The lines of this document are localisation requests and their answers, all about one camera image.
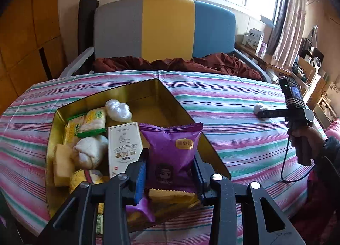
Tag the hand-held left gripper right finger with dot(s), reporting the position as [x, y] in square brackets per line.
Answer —
[202, 181]

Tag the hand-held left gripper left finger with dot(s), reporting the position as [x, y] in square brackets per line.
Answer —
[140, 178]

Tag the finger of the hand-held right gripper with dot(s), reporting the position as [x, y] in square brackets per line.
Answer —
[271, 113]

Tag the round white snack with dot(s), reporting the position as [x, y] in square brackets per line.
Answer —
[259, 107]

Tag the purple snack packet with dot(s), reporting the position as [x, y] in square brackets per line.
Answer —
[170, 154]
[142, 207]

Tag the white printed carton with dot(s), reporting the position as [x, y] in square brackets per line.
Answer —
[123, 149]

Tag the yellow sponge cake piece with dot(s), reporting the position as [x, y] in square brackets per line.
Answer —
[82, 178]
[62, 165]
[170, 197]

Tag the white roll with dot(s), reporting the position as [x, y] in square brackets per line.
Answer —
[87, 152]

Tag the gold tin box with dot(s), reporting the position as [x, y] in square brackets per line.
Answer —
[159, 112]

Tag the clear white snack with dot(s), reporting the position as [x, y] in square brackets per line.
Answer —
[118, 111]

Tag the green white snack packet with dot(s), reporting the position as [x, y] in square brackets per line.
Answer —
[93, 122]

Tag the green yellow snack packet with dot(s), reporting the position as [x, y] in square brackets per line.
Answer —
[71, 130]

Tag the person's right forearm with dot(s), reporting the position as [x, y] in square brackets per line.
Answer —
[332, 152]

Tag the person's right hand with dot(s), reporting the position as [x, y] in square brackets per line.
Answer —
[316, 141]

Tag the low wooden shelf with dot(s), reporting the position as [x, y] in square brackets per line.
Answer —
[326, 109]

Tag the striped tablecloth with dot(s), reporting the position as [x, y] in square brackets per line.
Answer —
[239, 141]

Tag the pink bedding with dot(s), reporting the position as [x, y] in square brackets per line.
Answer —
[334, 128]

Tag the cluttered metal stand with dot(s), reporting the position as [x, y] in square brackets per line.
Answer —
[308, 61]

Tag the wooden side table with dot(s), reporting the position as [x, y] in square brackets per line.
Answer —
[260, 59]

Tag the purple jar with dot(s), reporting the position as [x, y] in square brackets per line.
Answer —
[263, 48]

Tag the maroon cloth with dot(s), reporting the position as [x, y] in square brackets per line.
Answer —
[220, 64]

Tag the white appliance box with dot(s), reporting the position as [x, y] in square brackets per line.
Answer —
[252, 40]

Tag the pink patterned curtain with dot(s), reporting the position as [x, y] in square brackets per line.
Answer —
[289, 22]

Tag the dark red clothing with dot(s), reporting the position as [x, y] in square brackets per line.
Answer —
[318, 207]

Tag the grey yellow blue chair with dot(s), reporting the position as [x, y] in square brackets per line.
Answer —
[164, 27]

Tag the black rolled mat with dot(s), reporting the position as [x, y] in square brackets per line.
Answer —
[86, 22]

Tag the wooden wardrobe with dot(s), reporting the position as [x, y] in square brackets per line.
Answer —
[24, 35]

